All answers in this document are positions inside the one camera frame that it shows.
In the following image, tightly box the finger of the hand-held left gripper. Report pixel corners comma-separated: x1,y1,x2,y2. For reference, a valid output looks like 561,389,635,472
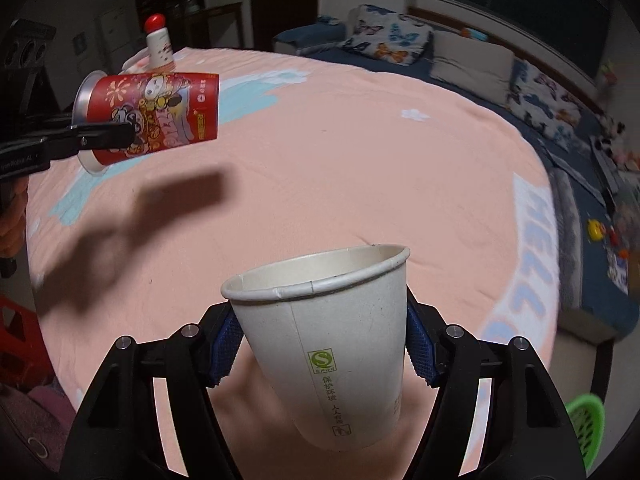
50,121,137,161

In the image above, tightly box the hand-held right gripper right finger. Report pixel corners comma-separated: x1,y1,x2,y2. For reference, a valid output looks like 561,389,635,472
405,287,586,480

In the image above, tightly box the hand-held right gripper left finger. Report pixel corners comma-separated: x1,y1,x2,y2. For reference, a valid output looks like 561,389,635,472
62,302,246,480

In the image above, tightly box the red printed can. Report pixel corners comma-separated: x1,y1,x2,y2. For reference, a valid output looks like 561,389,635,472
72,71,221,167

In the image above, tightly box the white paper cup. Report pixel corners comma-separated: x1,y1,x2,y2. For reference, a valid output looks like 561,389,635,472
221,243,411,450

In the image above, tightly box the green plastic basket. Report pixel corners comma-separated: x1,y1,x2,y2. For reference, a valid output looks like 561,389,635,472
565,394,606,476

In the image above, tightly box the white bottle with red cap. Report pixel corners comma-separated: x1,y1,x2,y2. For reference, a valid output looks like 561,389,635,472
144,14,176,72

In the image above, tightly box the dark cabinet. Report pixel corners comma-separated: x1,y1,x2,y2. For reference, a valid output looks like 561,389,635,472
132,0,206,56

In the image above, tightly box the blue sofa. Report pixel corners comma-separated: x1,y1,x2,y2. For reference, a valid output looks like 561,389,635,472
272,15,640,346

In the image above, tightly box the grey ribbed cushion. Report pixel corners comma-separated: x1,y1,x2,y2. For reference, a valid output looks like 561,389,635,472
547,167,588,311

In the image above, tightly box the red plastic stool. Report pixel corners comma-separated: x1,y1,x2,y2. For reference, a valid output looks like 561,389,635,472
0,295,56,386

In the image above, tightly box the pink printed blanket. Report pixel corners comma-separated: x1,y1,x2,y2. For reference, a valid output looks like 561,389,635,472
25,47,561,480

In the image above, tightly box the pile of small toys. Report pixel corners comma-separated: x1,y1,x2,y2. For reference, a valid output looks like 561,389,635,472
602,210,640,293

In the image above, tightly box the blue butterfly print pillow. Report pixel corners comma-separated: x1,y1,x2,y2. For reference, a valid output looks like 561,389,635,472
507,60,586,141

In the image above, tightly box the pile of plush toys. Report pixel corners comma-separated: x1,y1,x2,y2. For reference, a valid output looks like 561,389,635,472
590,115,640,171

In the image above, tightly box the beige pillow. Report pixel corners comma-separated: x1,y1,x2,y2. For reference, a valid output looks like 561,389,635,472
430,30,516,93

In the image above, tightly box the orange butterfly print pillow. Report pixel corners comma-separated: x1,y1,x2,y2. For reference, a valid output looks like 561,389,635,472
345,5,433,66

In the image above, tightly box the flower toy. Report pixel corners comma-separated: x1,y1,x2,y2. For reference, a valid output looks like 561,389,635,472
597,60,619,102

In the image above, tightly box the window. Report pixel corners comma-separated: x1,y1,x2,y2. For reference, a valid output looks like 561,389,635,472
417,0,616,76

